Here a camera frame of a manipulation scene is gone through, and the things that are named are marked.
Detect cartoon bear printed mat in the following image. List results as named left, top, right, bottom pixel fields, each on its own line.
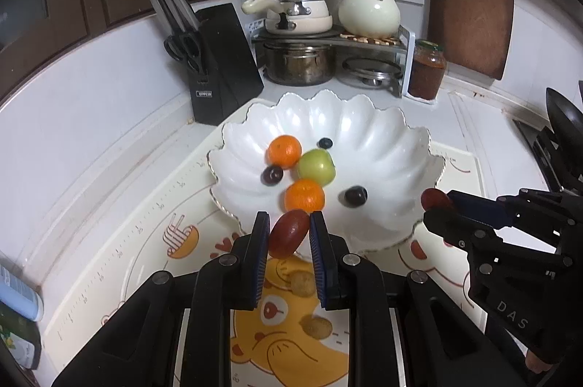
left=43, top=141, right=490, bottom=387

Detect black knife block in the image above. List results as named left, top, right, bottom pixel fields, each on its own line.
left=189, top=2, right=265, bottom=126

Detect black plastic ladle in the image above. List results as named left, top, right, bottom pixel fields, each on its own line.
left=545, top=87, right=583, bottom=192

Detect person's right hand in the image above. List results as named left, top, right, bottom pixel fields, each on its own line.
left=525, top=351, right=556, bottom=375

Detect jar of red sauce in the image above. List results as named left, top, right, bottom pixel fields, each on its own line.
left=407, top=40, right=447, bottom=101

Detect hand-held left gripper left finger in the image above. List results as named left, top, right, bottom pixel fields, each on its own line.
left=51, top=211, right=271, bottom=387

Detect woven trivet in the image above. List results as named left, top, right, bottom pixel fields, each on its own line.
left=339, top=31, right=402, bottom=47

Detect red oblong tomato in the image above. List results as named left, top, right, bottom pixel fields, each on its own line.
left=268, top=209, right=310, bottom=259
left=420, top=188, right=454, bottom=211

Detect cream shallow pan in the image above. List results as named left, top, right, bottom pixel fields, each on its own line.
left=265, top=15, right=333, bottom=34

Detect green dish soap bottle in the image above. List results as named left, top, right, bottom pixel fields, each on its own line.
left=0, top=309, right=43, bottom=371

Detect brown wooden cutting board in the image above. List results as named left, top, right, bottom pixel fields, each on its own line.
left=428, top=0, right=515, bottom=81

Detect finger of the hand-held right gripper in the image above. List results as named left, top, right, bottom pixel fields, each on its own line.
left=423, top=207, right=506, bottom=274
left=444, top=189, right=520, bottom=228

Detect large steel pot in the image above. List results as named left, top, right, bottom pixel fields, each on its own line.
left=263, top=42, right=337, bottom=86

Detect black gas stove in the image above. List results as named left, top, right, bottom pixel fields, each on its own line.
left=512, top=118, right=554, bottom=187

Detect cream ceramic pot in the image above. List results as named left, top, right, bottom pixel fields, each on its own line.
left=338, top=0, right=402, bottom=38

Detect metal corner rack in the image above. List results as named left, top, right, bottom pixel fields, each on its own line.
left=253, top=25, right=416, bottom=99

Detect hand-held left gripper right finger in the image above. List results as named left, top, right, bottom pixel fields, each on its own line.
left=309, top=211, right=545, bottom=387

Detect green apple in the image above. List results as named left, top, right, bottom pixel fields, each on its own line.
left=297, top=148, right=337, bottom=187

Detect steel pot lid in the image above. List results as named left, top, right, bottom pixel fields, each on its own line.
left=341, top=57, right=404, bottom=87

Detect white pump bottle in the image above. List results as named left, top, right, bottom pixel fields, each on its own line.
left=0, top=264, right=45, bottom=323

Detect orange tangerine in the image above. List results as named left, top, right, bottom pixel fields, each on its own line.
left=267, top=134, right=302, bottom=168
left=285, top=179, right=326, bottom=214

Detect cream milk pan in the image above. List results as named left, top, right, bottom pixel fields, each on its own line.
left=241, top=0, right=329, bottom=19

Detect black kitchen shears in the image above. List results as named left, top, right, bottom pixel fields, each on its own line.
left=163, top=29, right=208, bottom=77

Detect white scalloped bowl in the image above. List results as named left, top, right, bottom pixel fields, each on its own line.
left=207, top=90, right=446, bottom=253

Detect dark purple plum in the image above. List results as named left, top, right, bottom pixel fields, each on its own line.
left=344, top=185, right=369, bottom=208

